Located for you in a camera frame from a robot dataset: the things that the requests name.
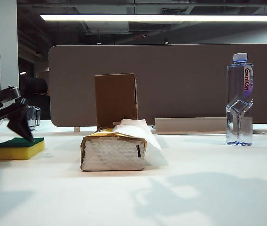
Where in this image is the beige metal cable tray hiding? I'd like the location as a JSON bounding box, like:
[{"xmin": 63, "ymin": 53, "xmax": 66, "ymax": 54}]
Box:
[{"xmin": 155, "ymin": 117, "xmax": 228, "ymax": 135}]

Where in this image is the large brown desk divider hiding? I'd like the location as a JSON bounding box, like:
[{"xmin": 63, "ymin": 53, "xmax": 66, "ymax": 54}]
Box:
[{"xmin": 48, "ymin": 43, "xmax": 267, "ymax": 129}]

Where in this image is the brown cardboard box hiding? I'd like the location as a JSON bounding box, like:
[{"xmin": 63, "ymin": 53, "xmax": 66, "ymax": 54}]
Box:
[{"xmin": 94, "ymin": 73, "xmax": 140, "ymax": 129}]

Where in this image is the long ceiling light strip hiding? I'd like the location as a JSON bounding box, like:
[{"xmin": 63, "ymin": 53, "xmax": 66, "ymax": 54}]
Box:
[{"xmin": 40, "ymin": 14, "xmax": 267, "ymax": 23}]

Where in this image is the white tissue sheet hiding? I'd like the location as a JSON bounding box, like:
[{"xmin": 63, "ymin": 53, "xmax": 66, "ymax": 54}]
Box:
[{"xmin": 113, "ymin": 118, "xmax": 169, "ymax": 167}]

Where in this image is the clear plastic water bottle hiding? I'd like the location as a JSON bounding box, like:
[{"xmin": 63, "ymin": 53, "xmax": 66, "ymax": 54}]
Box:
[{"xmin": 226, "ymin": 53, "xmax": 254, "ymax": 147}]

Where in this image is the clear glass mug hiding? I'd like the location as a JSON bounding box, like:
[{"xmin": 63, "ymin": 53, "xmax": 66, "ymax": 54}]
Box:
[{"xmin": 26, "ymin": 105, "xmax": 41, "ymax": 131}]

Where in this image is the yellow sponge with green scourer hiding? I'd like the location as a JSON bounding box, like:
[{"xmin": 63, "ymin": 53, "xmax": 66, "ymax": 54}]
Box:
[{"xmin": 0, "ymin": 137, "xmax": 46, "ymax": 161}]

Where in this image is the gold tissue pack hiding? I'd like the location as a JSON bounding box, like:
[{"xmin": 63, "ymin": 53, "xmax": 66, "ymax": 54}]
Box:
[{"xmin": 80, "ymin": 126, "xmax": 148, "ymax": 172}]

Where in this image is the black office chair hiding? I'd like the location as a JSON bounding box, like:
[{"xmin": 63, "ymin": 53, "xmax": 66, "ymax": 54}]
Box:
[{"xmin": 19, "ymin": 75, "xmax": 51, "ymax": 120}]

